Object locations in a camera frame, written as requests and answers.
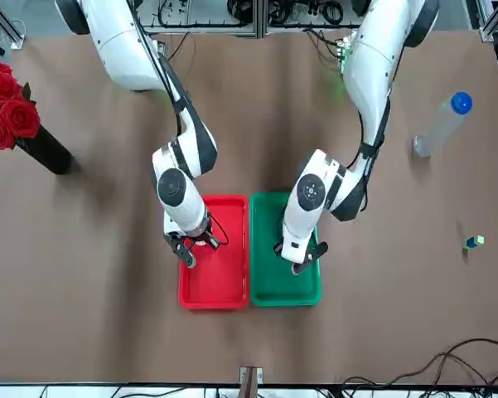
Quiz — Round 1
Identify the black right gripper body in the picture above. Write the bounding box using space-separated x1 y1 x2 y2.
163 226 214 246

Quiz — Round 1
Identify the green plastic tray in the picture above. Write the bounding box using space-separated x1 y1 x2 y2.
248 192 323 308

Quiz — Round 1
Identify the red plastic tray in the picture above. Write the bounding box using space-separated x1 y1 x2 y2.
177 194 250 311

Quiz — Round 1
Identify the black cylinder vase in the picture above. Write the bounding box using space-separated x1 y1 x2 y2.
15 124 74 176

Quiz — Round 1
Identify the clear bottle blue cap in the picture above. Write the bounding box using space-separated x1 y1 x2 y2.
412 91 474 159

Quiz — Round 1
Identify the red rose bouquet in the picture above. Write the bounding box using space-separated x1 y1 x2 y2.
0 59 42 151

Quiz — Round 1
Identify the thin black cable loop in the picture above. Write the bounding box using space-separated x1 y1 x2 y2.
206 212 230 247

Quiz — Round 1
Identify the grey metal table bracket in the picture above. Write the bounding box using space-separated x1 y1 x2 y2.
238 366 264 398

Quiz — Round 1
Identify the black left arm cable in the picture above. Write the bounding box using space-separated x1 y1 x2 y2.
347 41 407 212

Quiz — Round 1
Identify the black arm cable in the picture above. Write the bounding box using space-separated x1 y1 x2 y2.
126 0 191 138
347 41 407 212

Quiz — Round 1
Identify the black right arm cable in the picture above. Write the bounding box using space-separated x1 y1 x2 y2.
126 0 191 138

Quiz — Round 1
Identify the thin black table cable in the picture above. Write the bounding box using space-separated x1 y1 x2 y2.
391 350 498 386

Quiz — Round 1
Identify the long black table cable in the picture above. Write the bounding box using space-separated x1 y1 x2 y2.
342 337 498 387

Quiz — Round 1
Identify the aluminium frame rail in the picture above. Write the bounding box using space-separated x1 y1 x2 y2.
140 0 360 41

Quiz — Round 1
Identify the black cable bundle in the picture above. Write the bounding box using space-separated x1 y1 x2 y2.
226 0 357 25

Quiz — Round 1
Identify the aluminium corner post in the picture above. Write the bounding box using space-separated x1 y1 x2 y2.
0 0 27 57
478 0 498 42

